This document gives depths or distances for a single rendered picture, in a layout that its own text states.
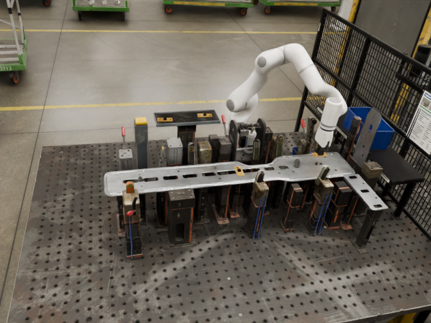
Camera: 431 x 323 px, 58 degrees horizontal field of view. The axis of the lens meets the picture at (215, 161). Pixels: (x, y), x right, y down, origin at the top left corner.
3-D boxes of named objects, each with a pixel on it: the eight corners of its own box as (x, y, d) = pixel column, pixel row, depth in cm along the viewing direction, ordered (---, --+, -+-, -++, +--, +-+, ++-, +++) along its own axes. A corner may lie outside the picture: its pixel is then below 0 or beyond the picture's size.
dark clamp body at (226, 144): (213, 198, 237) (219, 147, 215) (208, 185, 248) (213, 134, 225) (229, 197, 240) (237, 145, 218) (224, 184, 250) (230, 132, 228)
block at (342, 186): (327, 231, 223) (340, 193, 206) (318, 217, 231) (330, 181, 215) (342, 229, 225) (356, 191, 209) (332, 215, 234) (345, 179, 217)
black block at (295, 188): (284, 234, 218) (294, 195, 201) (276, 221, 226) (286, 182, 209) (297, 232, 220) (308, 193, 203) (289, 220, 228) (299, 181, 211)
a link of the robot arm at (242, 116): (224, 123, 259) (229, 90, 245) (243, 115, 270) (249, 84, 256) (237, 131, 252) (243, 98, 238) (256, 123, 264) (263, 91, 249)
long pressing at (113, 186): (104, 200, 185) (104, 198, 184) (103, 172, 203) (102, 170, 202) (357, 175, 220) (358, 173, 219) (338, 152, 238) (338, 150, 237)
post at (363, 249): (360, 254, 210) (377, 215, 193) (349, 239, 219) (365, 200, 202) (370, 252, 212) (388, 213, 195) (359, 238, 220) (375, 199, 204)
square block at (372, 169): (352, 218, 234) (371, 170, 213) (345, 209, 240) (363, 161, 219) (363, 216, 236) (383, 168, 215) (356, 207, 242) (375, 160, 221)
